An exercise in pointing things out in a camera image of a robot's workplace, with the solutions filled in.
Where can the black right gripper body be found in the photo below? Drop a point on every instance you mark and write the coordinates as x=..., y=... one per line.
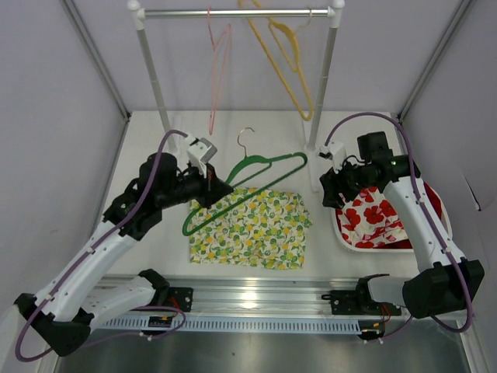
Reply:
x=352, y=180

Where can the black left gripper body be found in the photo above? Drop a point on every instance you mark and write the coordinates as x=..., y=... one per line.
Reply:
x=190, y=186

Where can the lemon print skirt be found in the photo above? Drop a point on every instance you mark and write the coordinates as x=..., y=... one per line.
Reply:
x=269, y=231

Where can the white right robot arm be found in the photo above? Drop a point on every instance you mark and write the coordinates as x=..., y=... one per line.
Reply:
x=447, y=281

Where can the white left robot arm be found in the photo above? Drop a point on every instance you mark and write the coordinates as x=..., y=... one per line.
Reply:
x=67, y=310

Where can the yellow hanger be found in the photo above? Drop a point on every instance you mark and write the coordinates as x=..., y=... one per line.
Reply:
x=287, y=42

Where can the pink hanger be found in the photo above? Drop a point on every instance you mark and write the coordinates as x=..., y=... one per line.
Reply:
x=220, y=46

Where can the red poppy print cloth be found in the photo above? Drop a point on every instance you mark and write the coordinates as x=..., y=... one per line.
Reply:
x=369, y=217

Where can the white laundry basket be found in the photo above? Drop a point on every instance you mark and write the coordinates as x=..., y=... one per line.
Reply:
x=349, y=241

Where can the white clothes rack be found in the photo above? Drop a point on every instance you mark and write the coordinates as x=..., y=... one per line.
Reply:
x=175, y=47

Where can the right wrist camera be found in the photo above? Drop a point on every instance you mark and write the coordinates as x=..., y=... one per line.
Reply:
x=333, y=151

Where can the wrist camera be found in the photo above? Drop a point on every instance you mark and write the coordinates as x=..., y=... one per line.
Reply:
x=333, y=151
x=200, y=151

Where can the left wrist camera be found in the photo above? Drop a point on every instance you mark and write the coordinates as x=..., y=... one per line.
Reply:
x=200, y=151

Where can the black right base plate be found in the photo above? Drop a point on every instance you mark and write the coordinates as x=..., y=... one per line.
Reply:
x=348, y=302

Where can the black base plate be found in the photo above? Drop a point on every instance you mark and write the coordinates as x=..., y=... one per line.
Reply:
x=176, y=297
x=348, y=302

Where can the aluminium mounting rail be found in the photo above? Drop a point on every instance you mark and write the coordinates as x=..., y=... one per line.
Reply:
x=260, y=297

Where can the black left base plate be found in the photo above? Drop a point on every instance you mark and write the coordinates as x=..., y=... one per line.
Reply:
x=176, y=297

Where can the white slotted cable duct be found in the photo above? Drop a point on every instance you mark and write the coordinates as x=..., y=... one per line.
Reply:
x=198, y=323

